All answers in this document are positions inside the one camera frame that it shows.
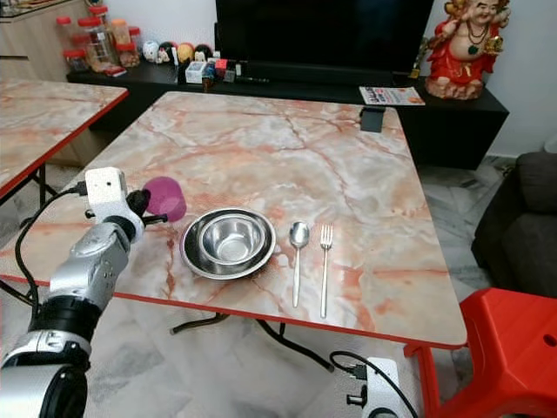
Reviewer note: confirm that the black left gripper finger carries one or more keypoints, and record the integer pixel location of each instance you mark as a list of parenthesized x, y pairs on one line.
[(156, 219)]

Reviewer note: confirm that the purple plastic cup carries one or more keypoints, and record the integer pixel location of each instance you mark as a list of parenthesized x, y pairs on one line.
[(167, 198)]

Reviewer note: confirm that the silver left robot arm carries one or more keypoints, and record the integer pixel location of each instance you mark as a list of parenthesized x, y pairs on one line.
[(91, 261)]

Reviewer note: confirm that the stainless steel bowl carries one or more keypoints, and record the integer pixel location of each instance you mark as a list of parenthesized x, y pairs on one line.
[(228, 242)]

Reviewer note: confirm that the marble print folding table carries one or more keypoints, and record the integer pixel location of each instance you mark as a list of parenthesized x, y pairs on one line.
[(270, 148), (43, 122)]

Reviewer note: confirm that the small white box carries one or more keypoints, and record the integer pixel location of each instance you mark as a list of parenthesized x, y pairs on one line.
[(196, 73)]

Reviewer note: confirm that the stainless steel spoon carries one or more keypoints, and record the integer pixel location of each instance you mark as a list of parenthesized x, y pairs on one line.
[(299, 234)]

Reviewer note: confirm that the small red lid jar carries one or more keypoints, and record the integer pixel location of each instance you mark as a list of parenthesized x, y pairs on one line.
[(129, 56), (73, 61)]

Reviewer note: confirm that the white round figurine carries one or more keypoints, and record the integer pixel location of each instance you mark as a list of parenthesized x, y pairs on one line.
[(150, 51)]

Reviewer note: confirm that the black round figurine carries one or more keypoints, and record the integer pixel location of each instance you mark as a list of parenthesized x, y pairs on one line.
[(167, 53)]

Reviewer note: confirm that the yellow round figurine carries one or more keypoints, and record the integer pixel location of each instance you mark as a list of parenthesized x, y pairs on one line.
[(185, 53)]

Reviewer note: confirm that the small red box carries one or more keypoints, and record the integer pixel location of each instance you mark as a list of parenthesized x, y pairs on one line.
[(220, 68)]

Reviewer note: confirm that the dark brown round figurine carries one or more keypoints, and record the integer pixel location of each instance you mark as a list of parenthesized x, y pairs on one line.
[(204, 52)]

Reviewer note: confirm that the large red lid jar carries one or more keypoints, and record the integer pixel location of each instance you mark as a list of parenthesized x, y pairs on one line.
[(96, 43)]

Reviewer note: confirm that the stainless steel fork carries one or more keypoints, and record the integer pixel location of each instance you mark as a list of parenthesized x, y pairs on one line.
[(325, 261)]

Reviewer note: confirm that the slim red lid jar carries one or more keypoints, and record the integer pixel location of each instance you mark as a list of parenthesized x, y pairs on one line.
[(63, 33)]

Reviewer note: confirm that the light wooden cabinet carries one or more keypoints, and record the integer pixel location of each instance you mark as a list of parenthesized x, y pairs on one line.
[(26, 39)]

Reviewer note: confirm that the black flat screen television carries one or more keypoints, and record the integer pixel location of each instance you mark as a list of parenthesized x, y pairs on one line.
[(322, 33)]

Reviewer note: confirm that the printed paper leaflet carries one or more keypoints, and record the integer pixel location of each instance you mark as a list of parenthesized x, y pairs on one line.
[(392, 96)]

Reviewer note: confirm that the black television console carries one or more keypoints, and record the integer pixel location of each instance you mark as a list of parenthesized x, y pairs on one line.
[(452, 131)]

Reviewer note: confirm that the red laughing buddha statue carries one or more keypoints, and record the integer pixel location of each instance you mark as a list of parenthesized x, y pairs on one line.
[(463, 52)]

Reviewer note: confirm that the dark fabric sofa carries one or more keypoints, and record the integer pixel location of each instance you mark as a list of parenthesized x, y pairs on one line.
[(522, 226)]

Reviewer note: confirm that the red plastic stool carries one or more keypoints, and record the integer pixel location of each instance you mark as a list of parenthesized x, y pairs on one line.
[(505, 348)]

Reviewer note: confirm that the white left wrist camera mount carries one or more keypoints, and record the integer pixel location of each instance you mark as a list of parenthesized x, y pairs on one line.
[(106, 192)]

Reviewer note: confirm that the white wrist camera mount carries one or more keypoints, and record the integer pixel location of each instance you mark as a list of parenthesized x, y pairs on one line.
[(106, 192), (381, 392)]

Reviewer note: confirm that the black table edge bracket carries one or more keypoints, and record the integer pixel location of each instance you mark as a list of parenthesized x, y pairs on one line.
[(372, 119)]

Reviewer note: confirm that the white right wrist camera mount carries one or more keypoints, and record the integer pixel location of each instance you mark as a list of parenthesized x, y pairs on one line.
[(381, 392)]

